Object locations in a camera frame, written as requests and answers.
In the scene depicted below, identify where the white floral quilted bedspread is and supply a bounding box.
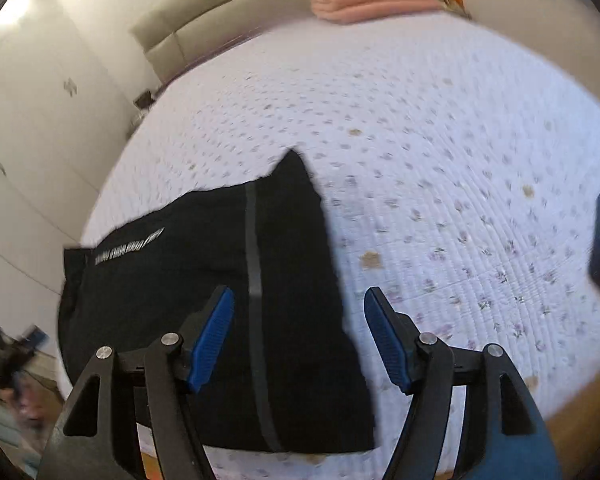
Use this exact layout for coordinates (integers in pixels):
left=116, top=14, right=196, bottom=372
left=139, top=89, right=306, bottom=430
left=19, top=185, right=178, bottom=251
left=83, top=13, right=600, bottom=479

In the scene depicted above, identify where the dark box on nightstand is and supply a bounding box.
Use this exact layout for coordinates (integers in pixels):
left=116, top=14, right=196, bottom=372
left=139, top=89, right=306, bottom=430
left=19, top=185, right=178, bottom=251
left=133, top=90, right=156, bottom=110

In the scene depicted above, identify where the folded pink blanket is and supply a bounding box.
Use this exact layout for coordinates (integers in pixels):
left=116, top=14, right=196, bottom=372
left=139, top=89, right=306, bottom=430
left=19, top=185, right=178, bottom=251
left=311, top=0, right=443, bottom=24

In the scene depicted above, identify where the white wardrobe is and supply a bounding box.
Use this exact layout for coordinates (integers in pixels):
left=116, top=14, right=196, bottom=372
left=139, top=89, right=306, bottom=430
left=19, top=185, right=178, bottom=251
left=0, top=0, right=134, bottom=330

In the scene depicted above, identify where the beige padded headboard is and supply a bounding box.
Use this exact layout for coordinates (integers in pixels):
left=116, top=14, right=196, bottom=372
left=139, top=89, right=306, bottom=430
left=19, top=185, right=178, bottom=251
left=130, top=0, right=311, bottom=84

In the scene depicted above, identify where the black jacket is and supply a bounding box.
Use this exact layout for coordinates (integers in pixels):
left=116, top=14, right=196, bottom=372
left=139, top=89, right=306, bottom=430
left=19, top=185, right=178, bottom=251
left=58, top=151, right=375, bottom=454

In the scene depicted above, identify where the clutter on floor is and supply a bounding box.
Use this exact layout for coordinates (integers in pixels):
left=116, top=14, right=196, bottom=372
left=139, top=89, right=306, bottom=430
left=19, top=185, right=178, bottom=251
left=0, top=314, right=69, bottom=480

